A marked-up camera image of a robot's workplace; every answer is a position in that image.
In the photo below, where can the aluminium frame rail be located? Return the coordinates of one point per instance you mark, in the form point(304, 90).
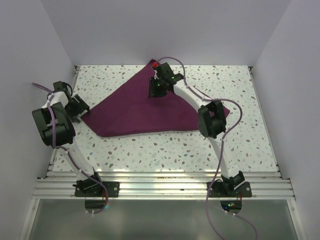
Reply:
point(163, 185)

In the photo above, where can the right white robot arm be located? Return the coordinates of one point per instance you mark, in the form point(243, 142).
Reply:
point(211, 120)

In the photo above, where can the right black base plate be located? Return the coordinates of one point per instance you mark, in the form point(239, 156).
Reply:
point(218, 190)

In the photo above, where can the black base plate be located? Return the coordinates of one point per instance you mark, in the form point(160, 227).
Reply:
point(89, 188)
point(218, 190)

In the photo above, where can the purple cloth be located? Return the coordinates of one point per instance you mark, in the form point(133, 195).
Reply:
point(129, 110)

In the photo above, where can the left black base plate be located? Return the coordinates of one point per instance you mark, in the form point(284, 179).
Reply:
point(89, 188)

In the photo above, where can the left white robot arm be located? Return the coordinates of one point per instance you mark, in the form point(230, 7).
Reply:
point(55, 124)

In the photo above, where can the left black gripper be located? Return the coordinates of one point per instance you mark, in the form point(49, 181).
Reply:
point(81, 107)

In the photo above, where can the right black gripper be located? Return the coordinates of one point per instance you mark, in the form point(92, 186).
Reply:
point(154, 92)

